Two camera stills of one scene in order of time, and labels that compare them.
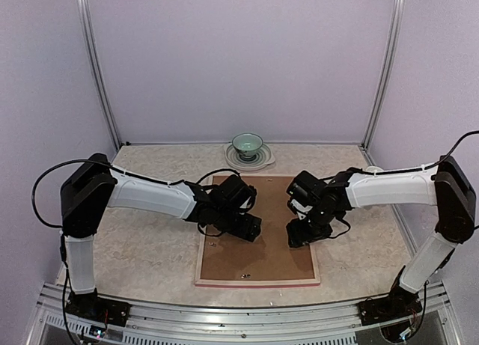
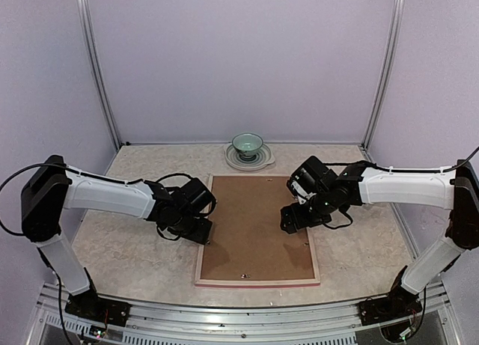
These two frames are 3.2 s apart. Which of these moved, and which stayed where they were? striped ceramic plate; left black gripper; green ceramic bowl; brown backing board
Moved: left black gripper
Stayed: striped ceramic plate; brown backing board; green ceramic bowl
